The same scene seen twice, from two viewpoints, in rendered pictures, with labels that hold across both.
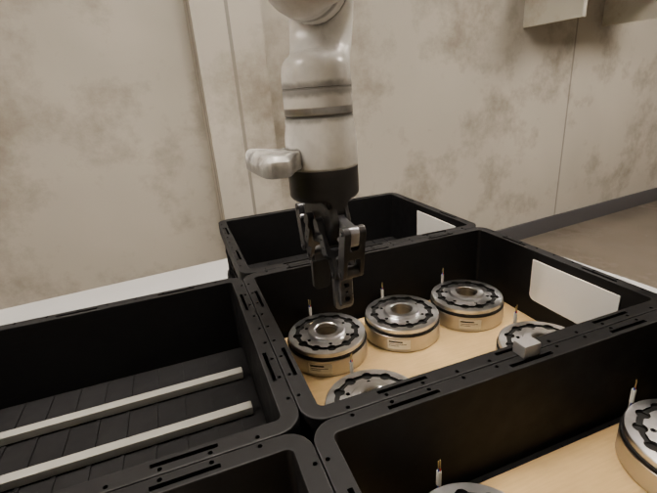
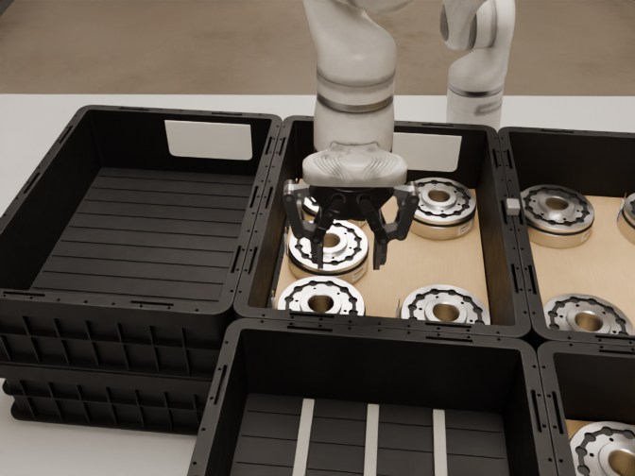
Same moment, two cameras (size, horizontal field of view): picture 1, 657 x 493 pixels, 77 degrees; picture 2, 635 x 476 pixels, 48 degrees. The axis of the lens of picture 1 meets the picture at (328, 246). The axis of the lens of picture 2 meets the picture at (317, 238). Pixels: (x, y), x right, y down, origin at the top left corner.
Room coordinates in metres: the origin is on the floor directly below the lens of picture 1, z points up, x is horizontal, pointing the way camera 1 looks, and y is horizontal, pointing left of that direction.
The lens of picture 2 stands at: (0.24, 0.53, 1.45)
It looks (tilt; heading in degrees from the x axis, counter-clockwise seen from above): 40 degrees down; 295
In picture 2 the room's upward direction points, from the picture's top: straight up
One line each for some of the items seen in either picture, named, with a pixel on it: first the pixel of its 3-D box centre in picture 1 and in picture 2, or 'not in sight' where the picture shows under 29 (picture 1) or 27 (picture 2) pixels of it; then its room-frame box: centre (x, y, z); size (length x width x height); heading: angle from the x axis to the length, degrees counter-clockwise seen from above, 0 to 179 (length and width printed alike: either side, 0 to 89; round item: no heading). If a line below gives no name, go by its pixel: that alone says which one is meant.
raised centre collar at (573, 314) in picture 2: not in sight; (588, 322); (0.19, -0.09, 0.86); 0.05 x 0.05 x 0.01
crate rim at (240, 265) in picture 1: (336, 229); (143, 196); (0.73, -0.02, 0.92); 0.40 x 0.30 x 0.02; 109
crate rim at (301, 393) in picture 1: (427, 295); (384, 212); (0.44, -0.11, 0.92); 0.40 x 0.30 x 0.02; 109
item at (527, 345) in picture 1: (526, 346); (512, 207); (0.30, -0.17, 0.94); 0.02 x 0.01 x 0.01; 109
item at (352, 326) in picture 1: (327, 333); (320, 307); (0.47, 0.01, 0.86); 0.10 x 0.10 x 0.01
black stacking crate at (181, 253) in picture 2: (338, 254); (149, 229); (0.73, -0.02, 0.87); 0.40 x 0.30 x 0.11; 109
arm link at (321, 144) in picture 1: (303, 137); (354, 125); (0.44, 0.02, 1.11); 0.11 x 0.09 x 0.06; 113
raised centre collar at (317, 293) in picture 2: (326, 330); (320, 304); (0.47, 0.01, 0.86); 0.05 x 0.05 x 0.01
